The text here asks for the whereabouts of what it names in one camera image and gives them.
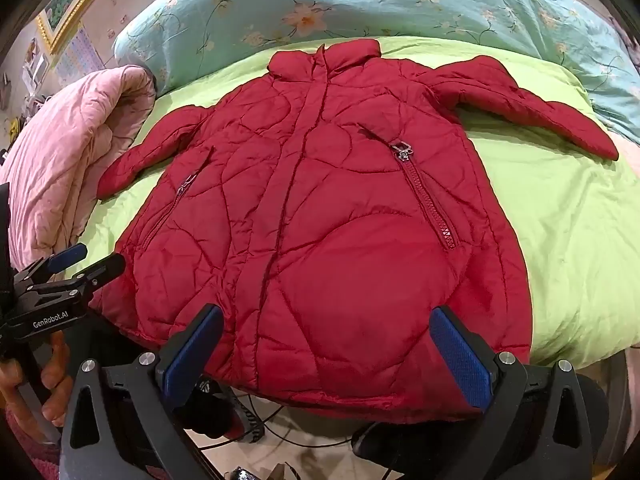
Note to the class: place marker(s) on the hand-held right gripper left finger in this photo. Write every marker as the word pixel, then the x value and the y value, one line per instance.
pixel 194 357

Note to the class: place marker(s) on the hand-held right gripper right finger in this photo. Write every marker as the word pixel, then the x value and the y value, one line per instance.
pixel 461 360

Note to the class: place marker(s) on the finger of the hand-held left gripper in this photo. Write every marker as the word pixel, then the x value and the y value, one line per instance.
pixel 102 269
pixel 67 255

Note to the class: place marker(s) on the red quilted jacket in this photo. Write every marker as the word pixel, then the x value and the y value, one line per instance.
pixel 325 210

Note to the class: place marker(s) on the person's left hand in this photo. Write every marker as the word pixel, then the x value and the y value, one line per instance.
pixel 50 377

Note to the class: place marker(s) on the pink quilt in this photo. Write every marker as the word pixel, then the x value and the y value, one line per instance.
pixel 60 150

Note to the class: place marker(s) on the light green bed sheet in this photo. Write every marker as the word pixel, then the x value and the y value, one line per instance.
pixel 550 220

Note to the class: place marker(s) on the pink floral cloth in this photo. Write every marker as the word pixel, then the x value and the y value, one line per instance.
pixel 629 160

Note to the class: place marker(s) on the cartoon printed pillow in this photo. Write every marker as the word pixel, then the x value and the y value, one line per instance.
pixel 625 40

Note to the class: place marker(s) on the teal floral quilt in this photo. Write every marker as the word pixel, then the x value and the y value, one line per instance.
pixel 380 0

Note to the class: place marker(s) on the wall chart poster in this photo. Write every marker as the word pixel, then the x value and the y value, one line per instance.
pixel 75 57

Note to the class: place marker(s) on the gold picture frame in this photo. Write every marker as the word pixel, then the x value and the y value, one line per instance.
pixel 80 2

